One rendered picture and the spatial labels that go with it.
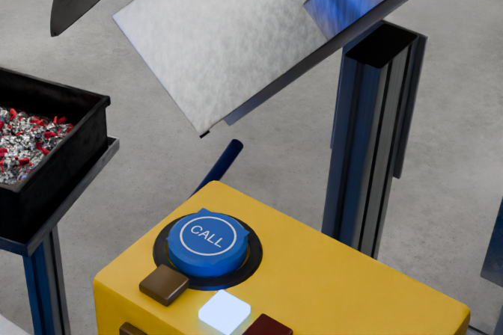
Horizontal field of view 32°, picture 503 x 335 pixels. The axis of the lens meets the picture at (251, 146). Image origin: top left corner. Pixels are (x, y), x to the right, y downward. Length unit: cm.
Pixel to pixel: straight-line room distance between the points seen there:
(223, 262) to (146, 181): 174
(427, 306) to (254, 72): 38
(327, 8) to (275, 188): 143
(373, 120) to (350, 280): 52
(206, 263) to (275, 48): 37
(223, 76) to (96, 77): 180
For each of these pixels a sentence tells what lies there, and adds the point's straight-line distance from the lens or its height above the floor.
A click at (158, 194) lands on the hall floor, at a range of 213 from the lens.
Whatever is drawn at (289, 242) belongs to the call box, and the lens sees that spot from 45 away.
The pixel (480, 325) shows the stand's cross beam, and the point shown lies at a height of 58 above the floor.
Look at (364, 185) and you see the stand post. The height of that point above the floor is 75.
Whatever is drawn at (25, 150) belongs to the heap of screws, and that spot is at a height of 85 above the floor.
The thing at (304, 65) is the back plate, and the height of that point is 94.
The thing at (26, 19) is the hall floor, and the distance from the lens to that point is 287.
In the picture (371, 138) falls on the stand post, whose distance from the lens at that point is 96.
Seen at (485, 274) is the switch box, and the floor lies 63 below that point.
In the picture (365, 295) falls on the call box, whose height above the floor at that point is 107.
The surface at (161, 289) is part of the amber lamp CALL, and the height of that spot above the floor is 108.
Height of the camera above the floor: 138
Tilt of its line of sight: 37 degrees down
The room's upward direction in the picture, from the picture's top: 3 degrees clockwise
